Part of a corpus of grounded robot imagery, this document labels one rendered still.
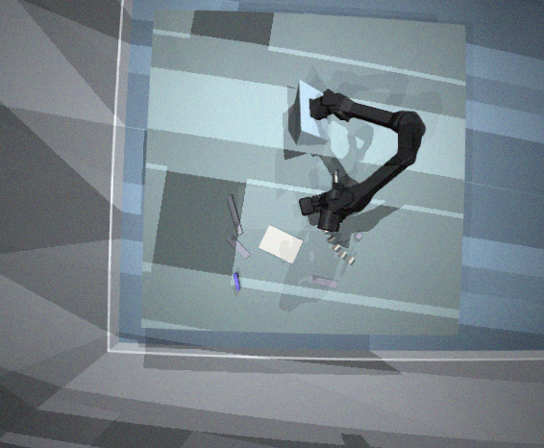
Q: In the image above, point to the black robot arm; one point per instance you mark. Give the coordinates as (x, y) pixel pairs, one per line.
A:
(410, 129)

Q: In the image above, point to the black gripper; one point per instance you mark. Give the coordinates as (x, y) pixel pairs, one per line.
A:
(310, 205)

